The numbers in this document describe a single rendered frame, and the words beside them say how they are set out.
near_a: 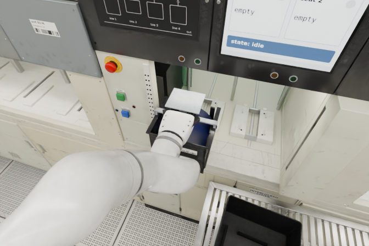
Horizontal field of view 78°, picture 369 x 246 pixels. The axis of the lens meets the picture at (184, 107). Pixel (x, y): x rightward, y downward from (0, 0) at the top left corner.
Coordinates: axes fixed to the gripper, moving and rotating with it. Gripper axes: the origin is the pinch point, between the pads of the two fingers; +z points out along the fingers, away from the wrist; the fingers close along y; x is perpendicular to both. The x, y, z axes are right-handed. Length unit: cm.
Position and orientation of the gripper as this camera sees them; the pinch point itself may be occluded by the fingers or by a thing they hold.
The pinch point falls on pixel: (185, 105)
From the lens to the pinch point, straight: 81.1
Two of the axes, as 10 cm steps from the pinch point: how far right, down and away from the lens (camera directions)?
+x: 0.0, -6.9, -7.2
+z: 3.0, -6.9, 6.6
